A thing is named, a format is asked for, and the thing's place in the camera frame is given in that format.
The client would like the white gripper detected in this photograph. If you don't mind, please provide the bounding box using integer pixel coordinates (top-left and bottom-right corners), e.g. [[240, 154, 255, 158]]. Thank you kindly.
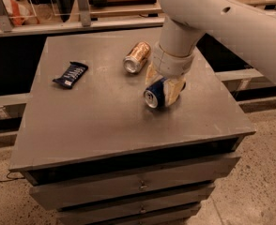
[[146, 42, 194, 107]]

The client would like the blue pepsi can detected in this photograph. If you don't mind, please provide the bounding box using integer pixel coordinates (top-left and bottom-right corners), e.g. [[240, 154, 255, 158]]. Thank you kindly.
[[144, 78, 166, 109]]

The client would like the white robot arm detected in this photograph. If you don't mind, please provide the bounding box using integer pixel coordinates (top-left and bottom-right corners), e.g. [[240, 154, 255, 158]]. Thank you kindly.
[[146, 0, 276, 107]]

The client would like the gold soda can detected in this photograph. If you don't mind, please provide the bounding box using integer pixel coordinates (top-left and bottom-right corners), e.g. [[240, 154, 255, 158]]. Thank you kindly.
[[123, 41, 151, 74]]

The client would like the dark blue snack wrapper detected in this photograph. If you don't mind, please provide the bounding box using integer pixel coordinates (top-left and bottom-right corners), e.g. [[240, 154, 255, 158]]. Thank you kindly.
[[53, 62, 88, 89]]

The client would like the grey drawer cabinet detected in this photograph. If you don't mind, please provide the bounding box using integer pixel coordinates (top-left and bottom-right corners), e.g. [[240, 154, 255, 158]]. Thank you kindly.
[[10, 28, 254, 215]]

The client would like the top grey drawer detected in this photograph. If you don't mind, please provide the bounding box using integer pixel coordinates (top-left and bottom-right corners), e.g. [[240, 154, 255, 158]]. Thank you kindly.
[[30, 153, 239, 210]]

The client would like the grey drawer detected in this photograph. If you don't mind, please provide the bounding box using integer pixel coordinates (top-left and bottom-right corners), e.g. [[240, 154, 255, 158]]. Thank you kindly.
[[92, 202, 201, 225], [30, 153, 239, 210], [58, 183, 215, 225]]

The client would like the middle grey drawer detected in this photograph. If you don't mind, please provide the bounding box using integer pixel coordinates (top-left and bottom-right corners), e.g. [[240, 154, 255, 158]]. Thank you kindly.
[[58, 183, 215, 225]]

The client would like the bottom grey drawer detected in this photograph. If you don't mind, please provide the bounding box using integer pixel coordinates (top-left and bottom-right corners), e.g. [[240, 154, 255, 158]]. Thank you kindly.
[[92, 202, 201, 225]]

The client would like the orange white bag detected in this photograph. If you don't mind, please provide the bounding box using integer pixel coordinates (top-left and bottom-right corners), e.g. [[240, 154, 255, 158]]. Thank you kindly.
[[3, 0, 39, 26]]

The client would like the metal railing frame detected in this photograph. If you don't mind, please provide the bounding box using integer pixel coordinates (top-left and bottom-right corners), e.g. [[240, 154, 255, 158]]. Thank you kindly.
[[0, 0, 276, 39]]

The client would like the black cable on floor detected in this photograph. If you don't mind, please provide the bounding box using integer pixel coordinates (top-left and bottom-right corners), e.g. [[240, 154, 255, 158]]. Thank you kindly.
[[0, 172, 25, 187]]

